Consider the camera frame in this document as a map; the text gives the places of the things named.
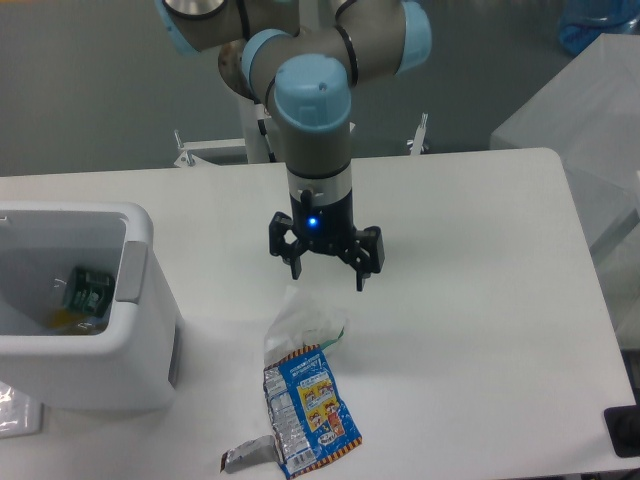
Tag black device at edge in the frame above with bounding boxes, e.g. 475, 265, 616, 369
604, 405, 639, 458

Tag right table clamp bolt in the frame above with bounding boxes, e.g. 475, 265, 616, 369
407, 112, 430, 156

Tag small silver torn wrapper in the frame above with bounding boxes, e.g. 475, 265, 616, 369
220, 435, 280, 474

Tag blue water jug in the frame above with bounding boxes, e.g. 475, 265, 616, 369
557, 0, 639, 56

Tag yellow wrapper in bin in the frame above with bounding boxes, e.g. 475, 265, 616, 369
45, 309, 108, 335

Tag clear plastic bag at left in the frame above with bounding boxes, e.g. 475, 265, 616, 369
0, 383, 43, 439

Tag table clamp bolt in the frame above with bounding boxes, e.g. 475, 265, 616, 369
407, 112, 430, 156
173, 129, 196, 168

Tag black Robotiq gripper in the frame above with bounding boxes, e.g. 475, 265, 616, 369
268, 192, 385, 292

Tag blue snack bag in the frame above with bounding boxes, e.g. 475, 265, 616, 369
263, 345, 362, 479

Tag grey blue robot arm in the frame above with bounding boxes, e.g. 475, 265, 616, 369
156, 1, 432, 285

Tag white trash can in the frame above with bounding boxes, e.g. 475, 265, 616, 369
1, 201, 182, 410

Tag dark green package in bin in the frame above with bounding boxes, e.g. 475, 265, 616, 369
62, 267, 116, 317

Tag clear plastic wrapper green trim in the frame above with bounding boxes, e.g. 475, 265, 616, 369
263, 286, 350, 367

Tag left table clamp bolt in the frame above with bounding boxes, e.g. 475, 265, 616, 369
173, 129, 196, 168

